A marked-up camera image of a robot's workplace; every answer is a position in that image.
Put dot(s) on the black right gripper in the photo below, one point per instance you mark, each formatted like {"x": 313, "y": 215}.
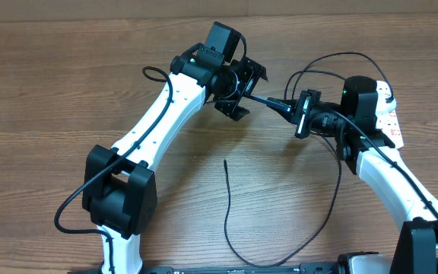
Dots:
{"x": 306, "y": 100}

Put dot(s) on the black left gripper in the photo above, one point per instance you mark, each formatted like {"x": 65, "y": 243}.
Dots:
{"x": 249, "y": 70}

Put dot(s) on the Galaxy smartphone blue screen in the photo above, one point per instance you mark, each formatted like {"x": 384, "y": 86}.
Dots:
{"x": 262, "y": 100}

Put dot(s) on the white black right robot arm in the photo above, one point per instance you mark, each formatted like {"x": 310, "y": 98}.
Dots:
{"x": 365, "y": 128}

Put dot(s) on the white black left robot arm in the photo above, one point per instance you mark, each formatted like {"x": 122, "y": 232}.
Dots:
{"x": 119, "y": 185}

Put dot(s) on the white charger plug adapter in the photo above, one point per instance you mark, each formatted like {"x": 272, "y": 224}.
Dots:
{"x": 384, "y": 107}

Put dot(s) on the white power strip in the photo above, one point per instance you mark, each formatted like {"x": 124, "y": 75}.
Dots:
{"x": 388, "y": 123}

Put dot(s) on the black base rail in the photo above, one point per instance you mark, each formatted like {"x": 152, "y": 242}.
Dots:
{"x": 303, "y": 268}

